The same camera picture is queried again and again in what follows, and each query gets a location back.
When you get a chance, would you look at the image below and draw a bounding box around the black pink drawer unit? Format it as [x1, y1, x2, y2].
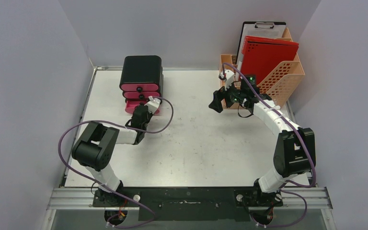
[119, 55, 164, 114]

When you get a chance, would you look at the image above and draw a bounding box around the orange plastic file organizer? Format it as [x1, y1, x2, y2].
[219, 27, 306, 110]

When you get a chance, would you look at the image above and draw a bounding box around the thick red binder folder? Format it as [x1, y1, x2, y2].
[238, 36, 299, 84]

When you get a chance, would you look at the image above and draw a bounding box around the black clipboard with paper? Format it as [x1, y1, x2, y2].
[236, 21, 287, 64]

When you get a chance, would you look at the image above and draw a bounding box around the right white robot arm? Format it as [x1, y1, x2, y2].
[209, 71, 316, 206]

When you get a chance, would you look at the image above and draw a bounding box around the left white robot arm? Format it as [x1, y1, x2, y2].
[71, 104, 156, 207]

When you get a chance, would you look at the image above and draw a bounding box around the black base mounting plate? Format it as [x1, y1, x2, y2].
[92, 187, 283, 222]

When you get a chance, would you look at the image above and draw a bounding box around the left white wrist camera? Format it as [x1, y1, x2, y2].
[145, 96, 161, 115]

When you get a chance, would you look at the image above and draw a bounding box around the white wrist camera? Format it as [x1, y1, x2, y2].
[145, 96, 161, 115]
[218, 69, 235, 90]

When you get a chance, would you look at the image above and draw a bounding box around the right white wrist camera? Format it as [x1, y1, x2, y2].
[218, 69, 235, 90]

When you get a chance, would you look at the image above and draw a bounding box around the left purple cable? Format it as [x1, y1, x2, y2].
[57, 96, 174, 230]

